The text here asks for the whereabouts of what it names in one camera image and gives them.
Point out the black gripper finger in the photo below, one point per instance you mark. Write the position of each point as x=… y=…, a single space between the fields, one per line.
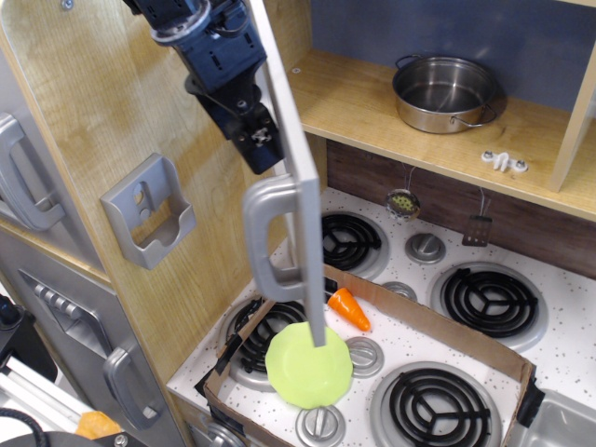
x=256 y=137

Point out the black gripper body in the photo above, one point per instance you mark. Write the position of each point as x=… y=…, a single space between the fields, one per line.
x=221 y=51

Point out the grey toy microwave door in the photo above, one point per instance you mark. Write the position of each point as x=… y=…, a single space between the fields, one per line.
x=295 y=192

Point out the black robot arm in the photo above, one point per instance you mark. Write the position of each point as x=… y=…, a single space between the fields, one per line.
x=222 y=53

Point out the back left stove burner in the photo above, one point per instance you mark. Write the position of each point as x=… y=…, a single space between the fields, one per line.
x=355 y=244

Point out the stove burner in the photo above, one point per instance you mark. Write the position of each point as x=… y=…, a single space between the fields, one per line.
x=355 y=244
x=247 y=365
x=431 y=404
x=493 y=299

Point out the hanging round toy strainer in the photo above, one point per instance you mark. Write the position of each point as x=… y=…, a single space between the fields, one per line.
x=401 y=203

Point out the orange toy carrot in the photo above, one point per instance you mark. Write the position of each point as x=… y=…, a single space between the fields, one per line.
x=343 y=302

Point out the grey back stove knob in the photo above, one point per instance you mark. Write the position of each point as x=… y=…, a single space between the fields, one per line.
x=425 y=248

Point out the grey stove knob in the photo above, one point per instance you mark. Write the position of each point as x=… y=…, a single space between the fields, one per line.
x=367 y=357
x=425 y=248
x=320 y=427

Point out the grey small middle knob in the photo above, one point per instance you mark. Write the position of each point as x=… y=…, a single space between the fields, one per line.
x=402 y=289

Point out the front left stove burner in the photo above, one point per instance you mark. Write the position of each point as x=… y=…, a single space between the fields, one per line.
x=247 y=365

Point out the hanging toy spatula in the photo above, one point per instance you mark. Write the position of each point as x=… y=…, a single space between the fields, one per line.
x=479 y=226

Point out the grey centre stove knob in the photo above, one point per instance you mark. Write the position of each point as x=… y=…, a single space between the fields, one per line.
x=367 y=357

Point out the green plastic plate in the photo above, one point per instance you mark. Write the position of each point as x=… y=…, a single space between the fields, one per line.
x=304 y=375

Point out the white plastic door latch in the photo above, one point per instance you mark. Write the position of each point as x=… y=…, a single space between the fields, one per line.
x=503 y=162

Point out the grey ice dispenser panel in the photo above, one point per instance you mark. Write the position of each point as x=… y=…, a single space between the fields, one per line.
x=75 y=320

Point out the grey front stove knob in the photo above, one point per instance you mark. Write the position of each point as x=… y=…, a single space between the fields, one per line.
x=320 y=427

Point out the back right stove burner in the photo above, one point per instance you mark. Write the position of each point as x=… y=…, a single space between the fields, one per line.
x=493 y=299

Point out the grey oven knob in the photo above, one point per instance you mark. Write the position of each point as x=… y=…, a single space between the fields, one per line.
x=221 y=436

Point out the front right stove burner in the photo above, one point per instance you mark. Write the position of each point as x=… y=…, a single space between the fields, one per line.
x=431 y=404

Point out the orange cloth piece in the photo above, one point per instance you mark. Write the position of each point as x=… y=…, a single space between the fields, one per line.
x=94 y=425

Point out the steel sink basin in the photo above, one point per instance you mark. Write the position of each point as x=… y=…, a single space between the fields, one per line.
x=548 y=418

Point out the grey wall phone holder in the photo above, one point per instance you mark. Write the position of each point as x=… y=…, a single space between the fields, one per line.
x=133 y=200

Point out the steel pot with handles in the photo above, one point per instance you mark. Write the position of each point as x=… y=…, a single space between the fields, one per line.
x=443 y=95

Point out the grey upper fridge handle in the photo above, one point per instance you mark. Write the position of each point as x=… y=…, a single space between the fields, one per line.
x=25 y=198

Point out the grey fridge handle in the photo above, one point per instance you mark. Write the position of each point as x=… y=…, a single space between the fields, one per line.
x=25 y=198
x=129 y=389

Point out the grey lower fridge handle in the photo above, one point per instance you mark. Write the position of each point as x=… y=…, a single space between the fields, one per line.
x=129 y=389

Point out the brown cardboard frame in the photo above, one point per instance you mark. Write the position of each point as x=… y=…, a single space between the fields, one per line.
x=407 y=333

